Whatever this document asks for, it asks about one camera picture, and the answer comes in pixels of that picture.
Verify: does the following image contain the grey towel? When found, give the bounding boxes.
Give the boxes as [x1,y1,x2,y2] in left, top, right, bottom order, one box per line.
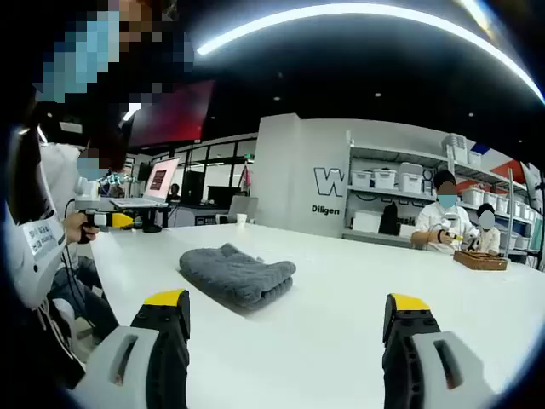
[178,242,298,311]

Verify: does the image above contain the white flat box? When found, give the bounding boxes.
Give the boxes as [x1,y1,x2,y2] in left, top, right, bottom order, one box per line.
[352,210,383,234]

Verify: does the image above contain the person's left hand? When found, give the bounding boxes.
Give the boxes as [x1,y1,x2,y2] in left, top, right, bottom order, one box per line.
[62,211,100,245]

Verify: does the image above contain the black laptop stand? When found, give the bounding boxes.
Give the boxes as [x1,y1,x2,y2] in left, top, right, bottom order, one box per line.
[135,206,170,234]

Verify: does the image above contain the silver laptop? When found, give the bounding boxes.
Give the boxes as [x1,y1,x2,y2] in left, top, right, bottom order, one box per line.
[109,156,181,210]

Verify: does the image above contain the person's legs in jeans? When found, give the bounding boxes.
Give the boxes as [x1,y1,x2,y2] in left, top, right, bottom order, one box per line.
[49,255,121,346]

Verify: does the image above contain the black monitor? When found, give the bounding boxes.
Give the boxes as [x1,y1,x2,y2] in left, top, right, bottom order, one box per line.
[181,170,206,206]
[207,185,242,208]

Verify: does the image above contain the person's white jacket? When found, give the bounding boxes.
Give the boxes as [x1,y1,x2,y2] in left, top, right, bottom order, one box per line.
[3,123,69,310]

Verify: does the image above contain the red hanging panel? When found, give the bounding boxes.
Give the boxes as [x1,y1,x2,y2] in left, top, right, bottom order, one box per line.
[126,79,215,148]

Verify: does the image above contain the brown wicker basket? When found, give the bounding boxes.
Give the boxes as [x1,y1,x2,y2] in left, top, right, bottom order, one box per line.
[452,249,510,272]

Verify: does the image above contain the grey chair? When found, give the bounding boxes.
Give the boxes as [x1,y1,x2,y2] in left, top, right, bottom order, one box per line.
[228,195,260,226]

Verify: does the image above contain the black backpack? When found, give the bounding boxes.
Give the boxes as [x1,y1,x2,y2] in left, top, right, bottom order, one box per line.
[377,202,402,236]

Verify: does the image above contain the metal stand pole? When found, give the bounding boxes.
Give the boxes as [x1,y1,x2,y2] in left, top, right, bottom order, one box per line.
[505,167,515,262]

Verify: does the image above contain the row of white storage boxes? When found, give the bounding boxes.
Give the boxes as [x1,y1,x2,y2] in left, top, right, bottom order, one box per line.
[349,132,538,252]

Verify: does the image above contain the grey metal shelf rack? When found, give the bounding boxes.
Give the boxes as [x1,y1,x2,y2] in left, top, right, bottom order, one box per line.
[342,134,545,268]

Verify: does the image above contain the ceiling light strip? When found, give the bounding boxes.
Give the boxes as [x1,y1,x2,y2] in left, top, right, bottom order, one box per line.
[195,3,545,106]

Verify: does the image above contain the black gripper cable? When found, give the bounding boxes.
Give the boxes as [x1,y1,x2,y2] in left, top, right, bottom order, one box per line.
[60,196,98,329]

